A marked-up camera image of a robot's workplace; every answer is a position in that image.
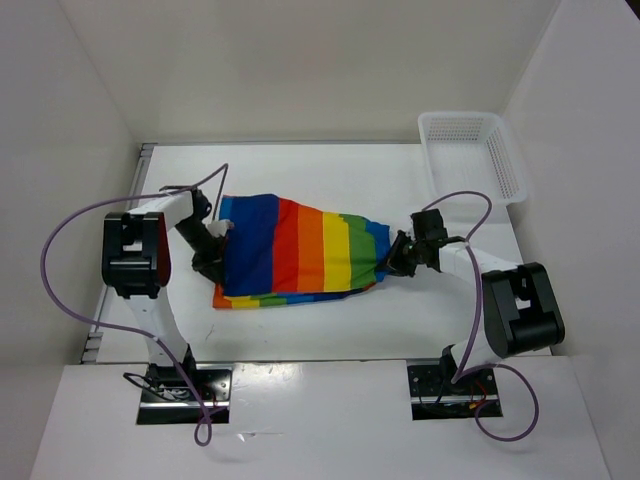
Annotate white plastic basket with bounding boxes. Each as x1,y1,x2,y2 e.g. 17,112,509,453
417,111,528,206

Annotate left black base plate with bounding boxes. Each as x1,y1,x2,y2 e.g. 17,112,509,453
123,363,233,426

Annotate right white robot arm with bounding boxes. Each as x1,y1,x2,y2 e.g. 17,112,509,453
376,209,566,393

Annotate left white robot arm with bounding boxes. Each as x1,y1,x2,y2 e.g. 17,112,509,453
101,187,234,400

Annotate rainbow striped shorts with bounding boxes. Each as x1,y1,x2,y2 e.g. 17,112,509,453
212,194,391,310

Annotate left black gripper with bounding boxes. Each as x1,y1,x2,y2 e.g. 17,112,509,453
173,217,227,289

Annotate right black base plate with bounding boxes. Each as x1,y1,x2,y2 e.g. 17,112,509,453
406,359,503,421

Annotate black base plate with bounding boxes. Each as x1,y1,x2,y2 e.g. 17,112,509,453
406,359,503,421
123,363,233,426

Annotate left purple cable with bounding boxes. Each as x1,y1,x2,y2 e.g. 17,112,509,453
40,162,230,447

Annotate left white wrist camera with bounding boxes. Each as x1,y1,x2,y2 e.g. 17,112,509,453
207,219,234,238

